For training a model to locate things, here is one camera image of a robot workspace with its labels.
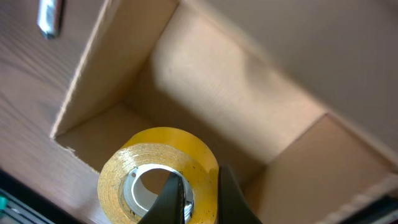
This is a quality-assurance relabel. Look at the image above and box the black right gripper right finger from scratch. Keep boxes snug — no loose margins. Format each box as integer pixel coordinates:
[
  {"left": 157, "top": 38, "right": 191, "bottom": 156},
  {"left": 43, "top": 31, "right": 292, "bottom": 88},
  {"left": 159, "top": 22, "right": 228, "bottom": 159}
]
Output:
[{"left": 217, "top": 166, "right": 262, "bottom": 224}]

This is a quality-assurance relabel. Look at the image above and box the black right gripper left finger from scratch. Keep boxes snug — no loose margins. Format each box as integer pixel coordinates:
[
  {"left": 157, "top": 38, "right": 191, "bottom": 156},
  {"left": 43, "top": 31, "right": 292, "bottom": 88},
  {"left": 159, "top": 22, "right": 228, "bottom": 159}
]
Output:
[{"left": 139, "top": 173, "right": 185, "bottom": 224}]

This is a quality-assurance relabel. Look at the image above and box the yellow tape roll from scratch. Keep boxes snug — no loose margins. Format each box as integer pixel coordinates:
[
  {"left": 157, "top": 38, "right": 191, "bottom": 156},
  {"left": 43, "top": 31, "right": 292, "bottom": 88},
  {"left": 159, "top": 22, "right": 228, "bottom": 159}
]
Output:
[{"left": 98, "top": 127, "right": 219, "bottom": 223}]

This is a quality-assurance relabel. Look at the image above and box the cardboard box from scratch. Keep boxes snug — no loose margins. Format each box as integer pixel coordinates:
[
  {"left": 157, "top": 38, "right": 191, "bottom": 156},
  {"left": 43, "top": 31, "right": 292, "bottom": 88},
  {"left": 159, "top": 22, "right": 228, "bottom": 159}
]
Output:
[{"left": 50, "top": 0, "right": 397, "bottom": 223}]

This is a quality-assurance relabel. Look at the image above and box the red black stapler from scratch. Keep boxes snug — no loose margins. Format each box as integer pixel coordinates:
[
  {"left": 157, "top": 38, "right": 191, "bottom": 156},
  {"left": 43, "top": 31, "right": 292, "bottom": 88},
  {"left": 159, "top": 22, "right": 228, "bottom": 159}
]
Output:
[{"left": 37, "top": 0, "right": 65, "bottom": 40}]

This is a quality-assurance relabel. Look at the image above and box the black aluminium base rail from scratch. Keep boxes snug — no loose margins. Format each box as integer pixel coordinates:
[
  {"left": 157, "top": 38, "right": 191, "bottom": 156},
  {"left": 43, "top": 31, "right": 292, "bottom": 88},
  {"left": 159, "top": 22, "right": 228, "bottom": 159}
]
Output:
[{"left": 1, "top": 170, "right": 82, "bottom": 224}]

